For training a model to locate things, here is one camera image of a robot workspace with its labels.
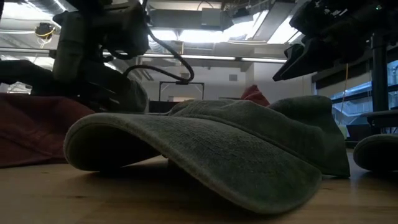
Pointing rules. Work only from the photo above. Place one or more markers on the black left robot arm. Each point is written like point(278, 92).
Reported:
point(71, 46)

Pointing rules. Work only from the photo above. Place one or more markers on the black upright pole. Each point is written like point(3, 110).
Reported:
point(380, 71)

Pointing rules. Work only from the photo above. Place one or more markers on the light green container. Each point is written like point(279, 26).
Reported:
point(344, 131)

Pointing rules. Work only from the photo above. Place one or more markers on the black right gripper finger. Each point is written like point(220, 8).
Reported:
point(304, 67)
point(293, 53)

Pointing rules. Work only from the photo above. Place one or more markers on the black side desk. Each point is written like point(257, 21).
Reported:
point(382, 118)

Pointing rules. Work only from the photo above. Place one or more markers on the ceiling light strip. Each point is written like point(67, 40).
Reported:
point(211, 58)

